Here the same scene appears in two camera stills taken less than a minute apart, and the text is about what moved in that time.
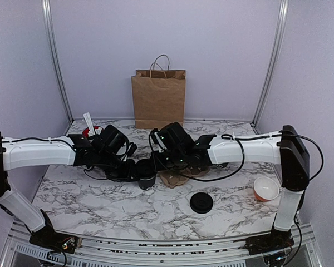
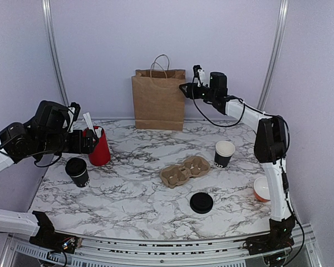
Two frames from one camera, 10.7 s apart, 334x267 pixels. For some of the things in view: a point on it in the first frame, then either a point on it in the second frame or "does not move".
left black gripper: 129,172 to 78,148
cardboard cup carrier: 173,178 does not move
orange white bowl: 265,189 does not move
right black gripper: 155,159 to 191,89
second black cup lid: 201,202 does not move
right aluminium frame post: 270,77 does not move
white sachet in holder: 98,131 does not move
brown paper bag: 158,95 does not move
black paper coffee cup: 147,184 to 76,168
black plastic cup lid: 146,169 to 75,167
